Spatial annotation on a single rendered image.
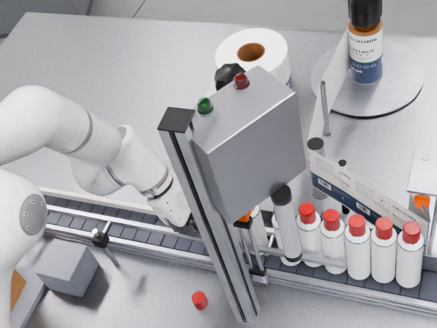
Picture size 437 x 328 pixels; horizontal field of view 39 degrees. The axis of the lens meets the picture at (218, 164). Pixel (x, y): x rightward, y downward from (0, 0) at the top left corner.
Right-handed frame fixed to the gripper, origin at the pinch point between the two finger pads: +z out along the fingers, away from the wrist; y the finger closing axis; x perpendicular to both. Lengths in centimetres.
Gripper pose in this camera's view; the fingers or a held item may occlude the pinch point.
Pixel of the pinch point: (194, 223)
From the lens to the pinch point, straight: 147.0
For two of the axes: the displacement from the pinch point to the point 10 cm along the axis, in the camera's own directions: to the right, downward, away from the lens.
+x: -8.1, 0.8, 5.9
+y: 3.2, -7.8, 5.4
